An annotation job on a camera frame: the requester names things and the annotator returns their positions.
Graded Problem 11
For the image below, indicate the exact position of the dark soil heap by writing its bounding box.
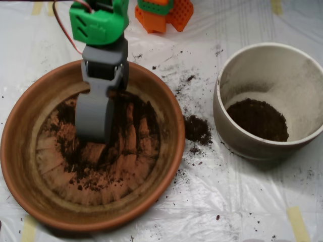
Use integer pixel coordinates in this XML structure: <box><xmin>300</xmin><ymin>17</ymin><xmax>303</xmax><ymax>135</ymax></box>
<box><xmin>47</xmin><ymin>92</ymin><xmax>159</xmax><ymax>191</ymax></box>

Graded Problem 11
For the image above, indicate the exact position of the orange green robot base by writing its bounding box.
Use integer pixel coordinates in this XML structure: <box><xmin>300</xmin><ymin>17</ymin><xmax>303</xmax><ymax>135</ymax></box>
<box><xmin>134</xmin><ymin>0</ymin><xmax>195</xmax><ymax>34</ymax></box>

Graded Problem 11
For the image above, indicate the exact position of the spilled soil pile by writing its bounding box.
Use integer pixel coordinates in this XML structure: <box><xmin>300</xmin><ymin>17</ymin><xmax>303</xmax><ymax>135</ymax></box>
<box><xmin>184</xmin><ymin>114</ymin><xmax>212</xmax><ymax>146</ymax></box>

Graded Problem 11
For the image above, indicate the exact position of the terracotta clay bowl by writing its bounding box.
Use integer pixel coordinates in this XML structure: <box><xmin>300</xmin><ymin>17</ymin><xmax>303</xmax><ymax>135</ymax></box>
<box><xmin>0</xmin><ymin>57</ymin><xmax>187</xmax><ymax>232</ymax></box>

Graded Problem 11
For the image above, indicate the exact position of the white ceramic pot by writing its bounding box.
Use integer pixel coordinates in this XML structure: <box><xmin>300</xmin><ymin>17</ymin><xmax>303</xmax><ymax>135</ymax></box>
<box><xmin>213</xmin><ymin>42</ymin><xmax>323</xmax><ymax>162</ymax></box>

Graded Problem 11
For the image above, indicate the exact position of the beige masking tape strip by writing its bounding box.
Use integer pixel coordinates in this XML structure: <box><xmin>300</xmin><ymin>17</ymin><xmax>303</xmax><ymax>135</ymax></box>
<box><xmin>21</xmin><ymin>215</ymin><xmax>38</xmax><ymax>242</ymax></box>
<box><xmin>271</xmin><ymin>0</ymin><xmax>283</xmax><ymax>16</ymax></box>
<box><xmin>31</xmin><ymin>2</ymin><xmax>43</xmax><ymax>16</ymax></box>
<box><xmin>287</xmin><ymin>206</ymin><xmax>311</xmax><ymax>242</ymax></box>
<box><xmin>47</xmin><ymin>2</ymin><xmax>59</xmax><ymax>17</ymax></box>

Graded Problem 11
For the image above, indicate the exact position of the clear plastic cover sheet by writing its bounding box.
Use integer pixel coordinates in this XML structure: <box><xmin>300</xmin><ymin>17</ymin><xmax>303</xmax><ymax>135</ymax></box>
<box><xmin>0</xmin><ymin>1</ymin><xmax>323</xmax><ymax>242</ymax></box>

